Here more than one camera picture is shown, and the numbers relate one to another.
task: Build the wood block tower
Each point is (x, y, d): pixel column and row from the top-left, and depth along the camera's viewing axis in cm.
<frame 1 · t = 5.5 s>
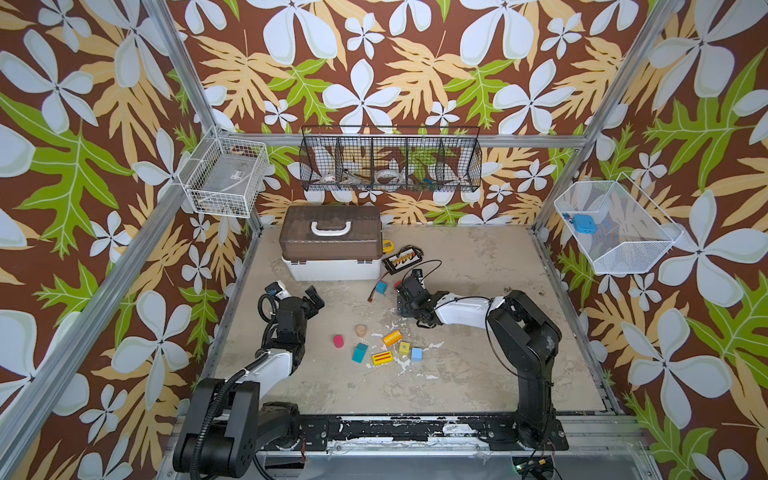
left hand: (300, 290, 89), fingers open
right hand: (409, 303, 99), fingers open
brown lid white toolbox: (332, 242, 91), point 20 cm above the table
blue object in basket: (583, 223, 87), point 27 cm above the table
yellow tape measure: (388, 246, 113), point 3 cm above the table
black charging board: (406, 257, 111), point 2 cm above the table
small teal cube block: (381, 287, 103), on the table
pink half-round block: (339, 341, 92), on the table
natural wood cylinder block: (361, 330, 93), point 2 cm above the table
teal triangular block: (359, 353, 90), on the table
orange cylinder block: (392, 337, 92), on the table
yellow striped flat block: (382, 358, 88), on the table
yellow green cube block: (404, 348, 88), point 3 cm above the table
light blue cube block: (417, 354, 87), point 2 cm above the table

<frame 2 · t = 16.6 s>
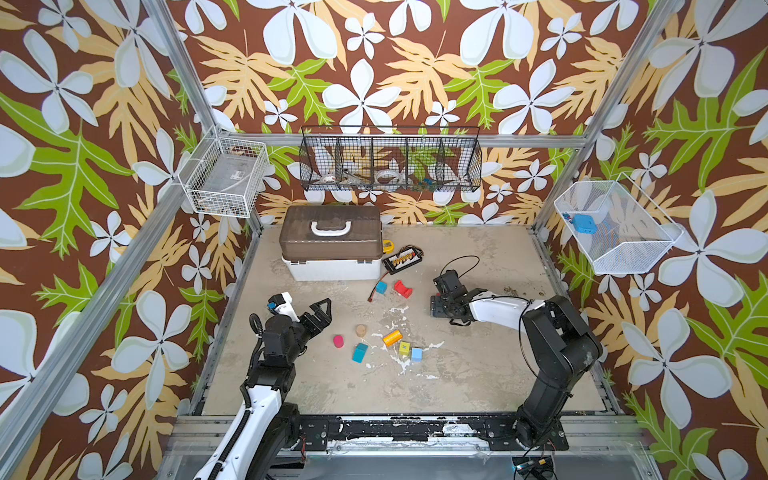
left hand: (319, 303, 82), fingers open
right hand: (440, 306, 98), fingers open
red arch block: (401, 289, 104), on the table
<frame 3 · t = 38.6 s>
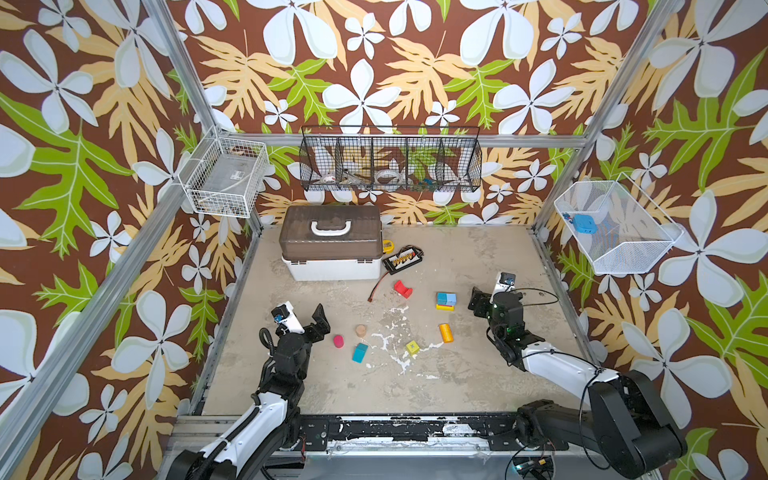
left hand: (307, 306, 83), fingers open
right hand: (483, 289, 89), fingers open
small teal cube block: (442, 298, 99), point 3 cm above the table
orange cylinder block: (446, 332, 93), point 2 cm above the table
light blue cube block: (451, 299, 98), point 4 cm above the table
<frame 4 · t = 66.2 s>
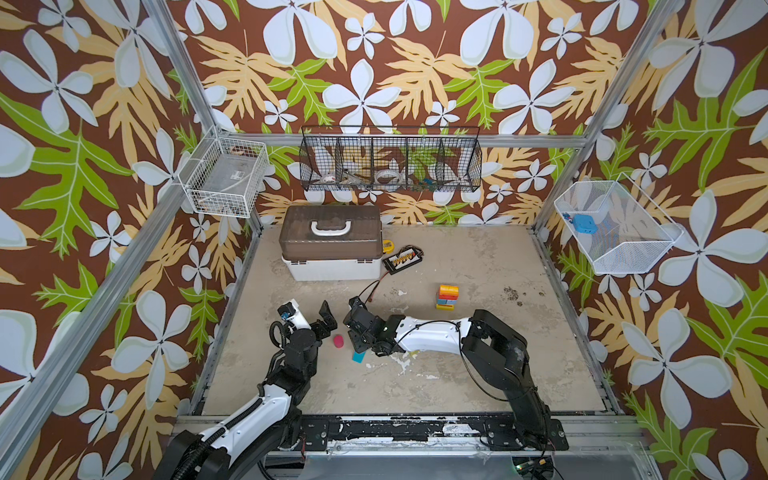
left hand: (311, 304, 84), fingers open
right hand: (354, 334, 90), fingers open
orange cylinder block: (448, 290, 93), point 9 cm above the table
red arch block: (447, 297, 95), point 6 cm above the table
